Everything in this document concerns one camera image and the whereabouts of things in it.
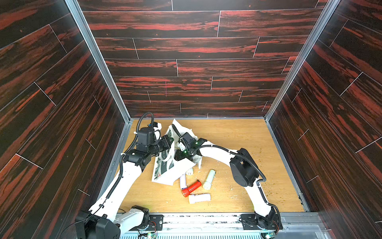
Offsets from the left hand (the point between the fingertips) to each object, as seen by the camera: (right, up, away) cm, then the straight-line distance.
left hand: (175, 139), depth 76 cm
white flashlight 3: (+18, -26, +8) cm, 33 cm away
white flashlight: (+8, -20, +13) cm, 25 cm away
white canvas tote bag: (-4, -15, -1) cm, 16 cm away
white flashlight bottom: (+10, -33, +4) cm, 34 cm away
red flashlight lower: (+5, -29, +5) cm, 30 cm away
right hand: (-1, -14, +17) cm, 21 cm away
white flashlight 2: (+4, -25, +10) cm, 27 cm away
